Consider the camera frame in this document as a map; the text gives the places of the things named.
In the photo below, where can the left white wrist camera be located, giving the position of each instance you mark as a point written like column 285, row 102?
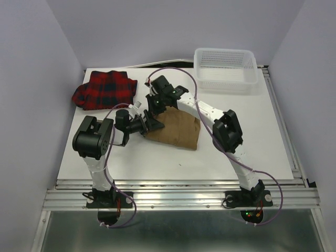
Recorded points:
column 135, row 108

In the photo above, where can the white plastic basket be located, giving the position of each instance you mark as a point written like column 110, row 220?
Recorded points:
column 225, row 69

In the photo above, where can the red black plaid skirt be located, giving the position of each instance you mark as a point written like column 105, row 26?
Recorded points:
column 104, row 90

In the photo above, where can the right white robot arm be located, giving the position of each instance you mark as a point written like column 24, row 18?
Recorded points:
column 223, row 127

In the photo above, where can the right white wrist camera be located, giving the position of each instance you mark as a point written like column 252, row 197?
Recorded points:
column 152, row 89

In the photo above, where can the white board strip behind table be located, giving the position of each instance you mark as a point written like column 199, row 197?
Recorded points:
column 178, row 63

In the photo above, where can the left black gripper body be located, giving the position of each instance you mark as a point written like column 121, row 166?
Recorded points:
column 136, row 125

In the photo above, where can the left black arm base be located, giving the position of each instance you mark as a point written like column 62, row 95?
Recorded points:
column 109, row 205

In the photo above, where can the aluminium frame rails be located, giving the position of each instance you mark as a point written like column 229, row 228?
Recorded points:
column 179, row 193

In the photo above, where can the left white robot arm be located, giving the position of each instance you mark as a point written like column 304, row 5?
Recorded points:
column 93, row 141

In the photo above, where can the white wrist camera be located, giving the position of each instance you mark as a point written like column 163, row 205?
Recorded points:
column 135, row 108
column 152, row 89

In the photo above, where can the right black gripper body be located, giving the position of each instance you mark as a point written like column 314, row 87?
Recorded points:
column 156, row 105

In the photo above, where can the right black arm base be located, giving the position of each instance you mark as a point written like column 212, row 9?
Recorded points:
column 252, row 208

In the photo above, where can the tan brown skirt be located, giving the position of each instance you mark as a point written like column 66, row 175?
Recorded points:
column 180, row 129

